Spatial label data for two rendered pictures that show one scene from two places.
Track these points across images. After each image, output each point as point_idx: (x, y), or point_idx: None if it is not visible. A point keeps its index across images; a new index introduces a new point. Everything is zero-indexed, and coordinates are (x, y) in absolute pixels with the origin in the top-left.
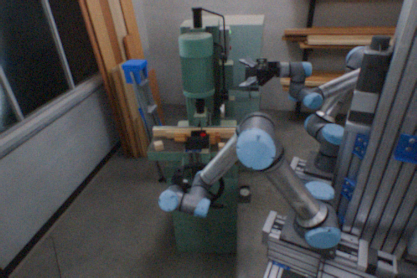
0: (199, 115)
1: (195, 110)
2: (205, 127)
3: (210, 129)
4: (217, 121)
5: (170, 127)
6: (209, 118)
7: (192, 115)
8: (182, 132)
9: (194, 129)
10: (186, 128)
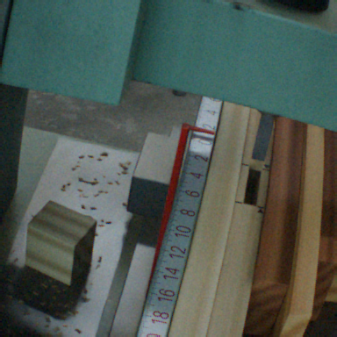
0: (334, 16)
1: (233, 2)
2: (217, 125)
3: (246, 113)
4: (25, 90)
5: (166, 332)
6: (10, 90)
7: (125, 85)
8: (304, 258)
9: (232, 190)
10: (202, 231)
